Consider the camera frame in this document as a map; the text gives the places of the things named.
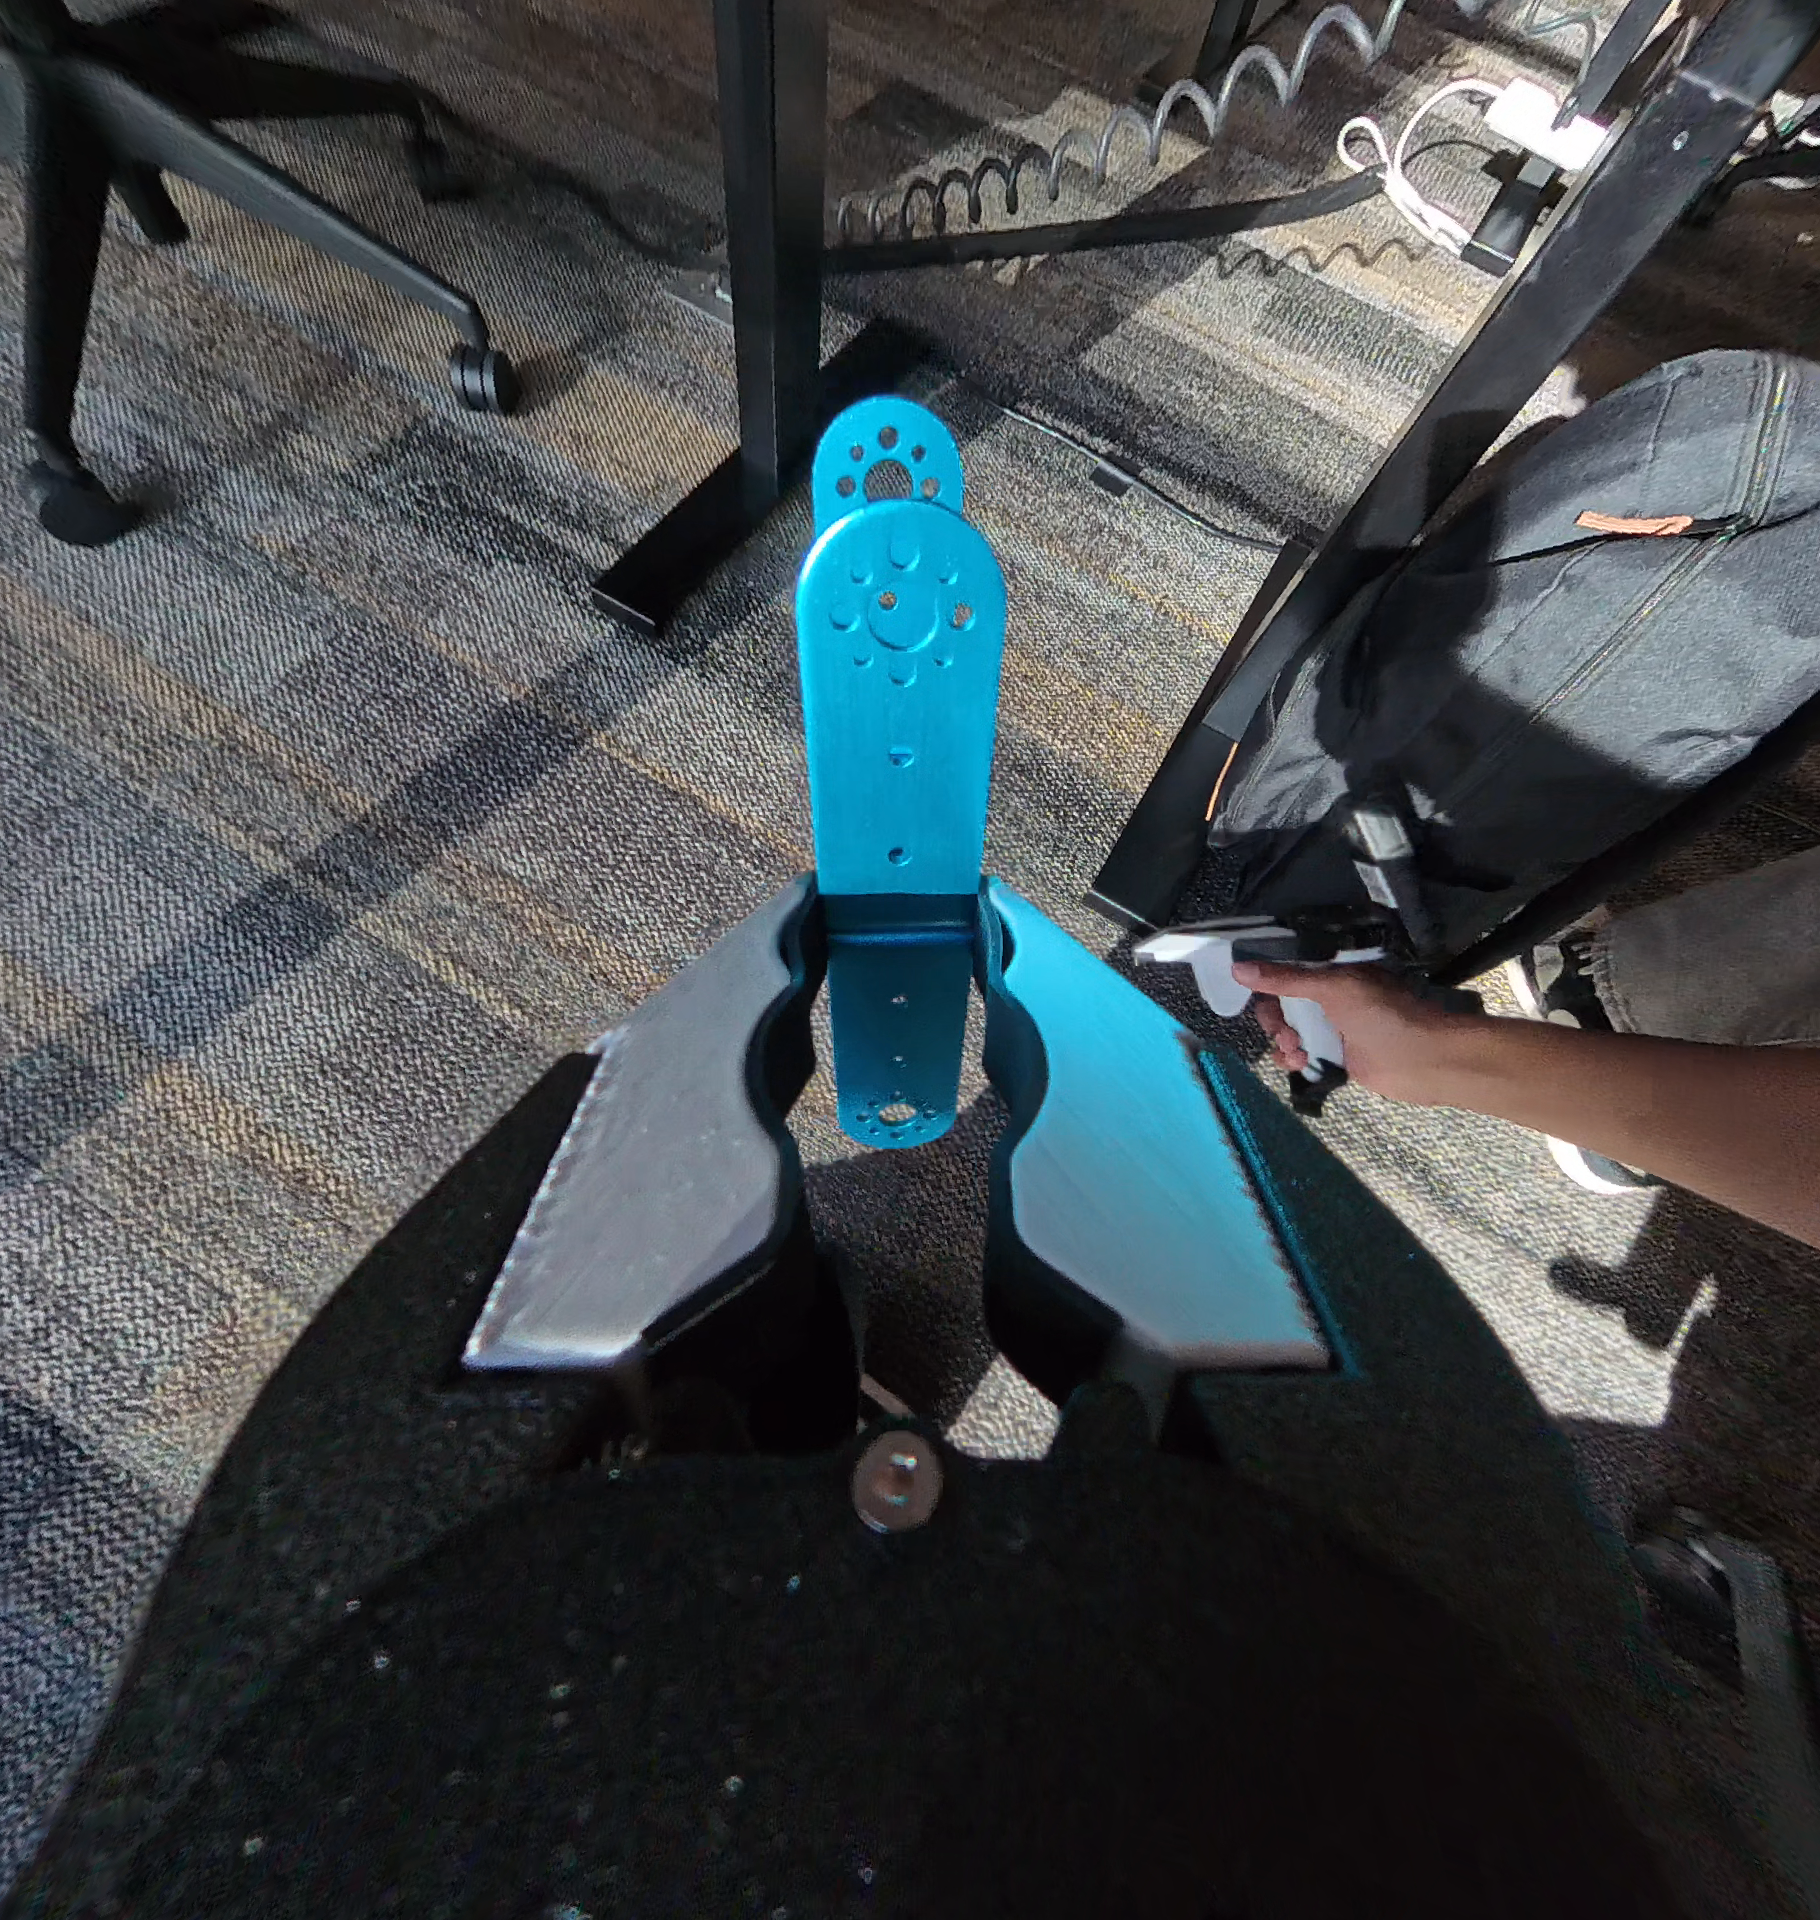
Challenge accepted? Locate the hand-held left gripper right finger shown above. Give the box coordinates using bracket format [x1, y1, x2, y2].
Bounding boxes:
[975, 878, 1333, 1446]

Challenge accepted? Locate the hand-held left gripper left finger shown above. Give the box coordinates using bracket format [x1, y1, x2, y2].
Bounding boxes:
[463, 876, 827, 1374]

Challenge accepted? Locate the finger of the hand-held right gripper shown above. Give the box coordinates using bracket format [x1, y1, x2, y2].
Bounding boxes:
[1132, 919, 1282, 970]

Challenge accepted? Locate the blue metal bracket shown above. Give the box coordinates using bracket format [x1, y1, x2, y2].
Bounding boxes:
[794, 394, 1009, 1154]

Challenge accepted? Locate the black desk leg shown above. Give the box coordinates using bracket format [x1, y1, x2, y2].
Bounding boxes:
[590, 0, 1398, 639]
[1086, 0, 1820, 934]

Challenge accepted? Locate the person's right hand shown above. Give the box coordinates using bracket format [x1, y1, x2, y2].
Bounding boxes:
[1236, 958, 1454, 1106]

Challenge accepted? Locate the person's shoe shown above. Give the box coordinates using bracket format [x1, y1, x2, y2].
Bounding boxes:
[1503, 931, 1617, 1037]
[1544, 1132, 1661, 1196]

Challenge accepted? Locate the black backpack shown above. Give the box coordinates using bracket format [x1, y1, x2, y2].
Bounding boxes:
[1207, 348, 1820, 985]

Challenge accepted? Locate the white power adapter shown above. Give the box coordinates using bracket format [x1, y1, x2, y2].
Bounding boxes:
[1487, 83, 1609, 169]

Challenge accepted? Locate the black wheeled chair base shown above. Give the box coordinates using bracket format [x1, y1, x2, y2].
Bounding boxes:
[10, 0, 523, 547]

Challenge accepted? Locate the white cable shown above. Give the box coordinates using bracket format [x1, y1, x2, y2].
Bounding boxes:
[1336, 74, 1541, 252]

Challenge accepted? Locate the grey coiled cable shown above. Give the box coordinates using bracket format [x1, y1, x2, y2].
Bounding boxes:
[833, 0, 1409, 254]

